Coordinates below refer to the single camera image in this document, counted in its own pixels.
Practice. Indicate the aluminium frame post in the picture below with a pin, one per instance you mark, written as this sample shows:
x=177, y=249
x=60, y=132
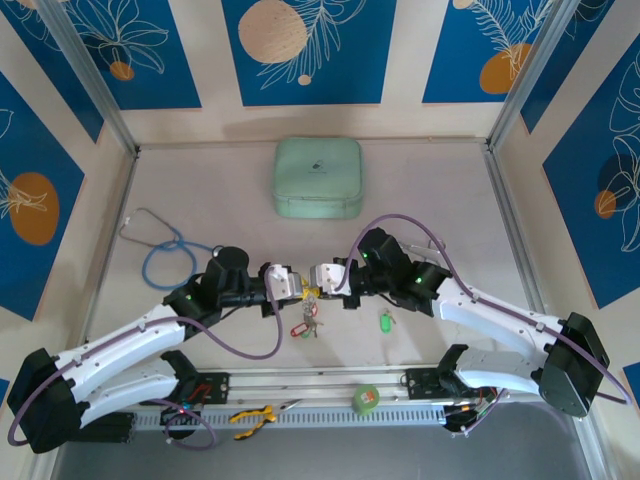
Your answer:
x=90, y=75
x=530, y=75

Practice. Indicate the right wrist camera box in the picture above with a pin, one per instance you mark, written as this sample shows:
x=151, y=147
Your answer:
x=329, y=279

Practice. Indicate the green plastic key tag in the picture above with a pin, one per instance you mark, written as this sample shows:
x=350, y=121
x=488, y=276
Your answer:
x=386, y=322

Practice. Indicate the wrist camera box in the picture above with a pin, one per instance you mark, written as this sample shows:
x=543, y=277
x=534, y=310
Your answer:
x=329, y=279
x=284, y=282

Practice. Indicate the blue tube stethoscope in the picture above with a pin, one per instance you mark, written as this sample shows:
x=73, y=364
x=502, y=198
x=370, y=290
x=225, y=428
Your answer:
x=170, y=245

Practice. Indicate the aluminium side rail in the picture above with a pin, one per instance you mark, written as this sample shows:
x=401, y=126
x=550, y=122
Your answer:
x=505, y=210

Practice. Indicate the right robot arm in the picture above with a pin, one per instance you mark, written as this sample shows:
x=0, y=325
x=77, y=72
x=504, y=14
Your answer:
x=500, y=320

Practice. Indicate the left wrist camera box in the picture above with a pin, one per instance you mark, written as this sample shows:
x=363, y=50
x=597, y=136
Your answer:
x=284, y=282

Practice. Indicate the silver metal forceps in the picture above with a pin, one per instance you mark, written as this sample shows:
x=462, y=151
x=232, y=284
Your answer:
x=415, y=246

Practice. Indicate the black electronics board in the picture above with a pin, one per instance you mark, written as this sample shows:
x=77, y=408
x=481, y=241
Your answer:
x=470, y=412
x=180, y=414

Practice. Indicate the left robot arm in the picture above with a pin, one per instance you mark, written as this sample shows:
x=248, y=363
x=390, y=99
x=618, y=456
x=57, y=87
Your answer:
x=125, y=340

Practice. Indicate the green tape roll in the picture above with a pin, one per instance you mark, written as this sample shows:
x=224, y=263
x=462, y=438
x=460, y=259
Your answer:
x=366, y=399

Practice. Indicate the black profile block stack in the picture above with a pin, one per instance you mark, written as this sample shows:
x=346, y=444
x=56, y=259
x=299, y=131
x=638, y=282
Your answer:
x=117, y=430

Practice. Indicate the mint green zip case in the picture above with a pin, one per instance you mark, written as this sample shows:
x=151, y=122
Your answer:
x=317, y=177

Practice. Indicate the yellow black pliers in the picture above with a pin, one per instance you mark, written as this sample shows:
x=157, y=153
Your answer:
x=252, y=414

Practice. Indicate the aluminium rail frame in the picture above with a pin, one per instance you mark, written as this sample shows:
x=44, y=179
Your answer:
x=310, y=382

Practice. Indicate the red plastic key tag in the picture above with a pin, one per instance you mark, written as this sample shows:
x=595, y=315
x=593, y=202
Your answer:
x=300, y=330

